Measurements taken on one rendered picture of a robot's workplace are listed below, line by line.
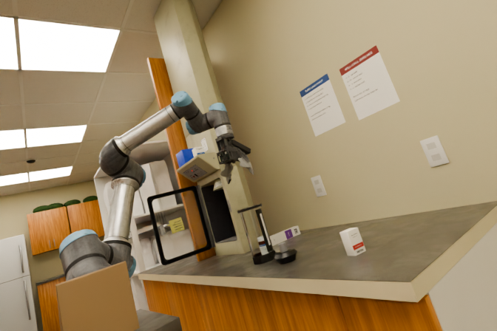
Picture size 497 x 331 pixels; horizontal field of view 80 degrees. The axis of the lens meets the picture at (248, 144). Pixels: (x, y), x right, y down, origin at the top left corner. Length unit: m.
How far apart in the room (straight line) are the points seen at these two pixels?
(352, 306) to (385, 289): 0.15
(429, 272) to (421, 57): 0.88
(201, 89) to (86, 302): 1.24
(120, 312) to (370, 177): 1.15
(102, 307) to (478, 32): 1.47
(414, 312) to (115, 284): 0.74
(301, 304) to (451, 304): 0.39
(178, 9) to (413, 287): 1.88
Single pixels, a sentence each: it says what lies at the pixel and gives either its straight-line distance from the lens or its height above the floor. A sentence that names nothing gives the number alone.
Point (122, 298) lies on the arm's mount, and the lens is 0.99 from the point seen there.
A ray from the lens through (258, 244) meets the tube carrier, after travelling 1.26.
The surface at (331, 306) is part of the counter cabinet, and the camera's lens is 0.92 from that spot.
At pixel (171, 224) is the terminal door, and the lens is 1.86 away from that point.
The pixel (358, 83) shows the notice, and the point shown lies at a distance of 1.53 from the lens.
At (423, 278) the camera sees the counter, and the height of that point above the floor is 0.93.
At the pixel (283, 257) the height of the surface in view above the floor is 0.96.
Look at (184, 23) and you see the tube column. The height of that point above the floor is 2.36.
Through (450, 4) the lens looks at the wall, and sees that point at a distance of 1.41.
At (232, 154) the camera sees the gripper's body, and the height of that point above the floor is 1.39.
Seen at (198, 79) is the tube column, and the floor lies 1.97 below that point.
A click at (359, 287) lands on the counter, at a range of 0.79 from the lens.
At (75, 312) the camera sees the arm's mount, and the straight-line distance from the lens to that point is 0.97.
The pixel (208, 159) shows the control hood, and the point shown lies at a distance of 1.65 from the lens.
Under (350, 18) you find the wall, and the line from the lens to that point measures 1.60.
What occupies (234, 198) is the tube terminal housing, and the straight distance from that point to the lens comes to 1.67.
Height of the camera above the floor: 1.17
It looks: 11 degrees up
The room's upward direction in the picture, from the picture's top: 17 degrees counter-clockwise
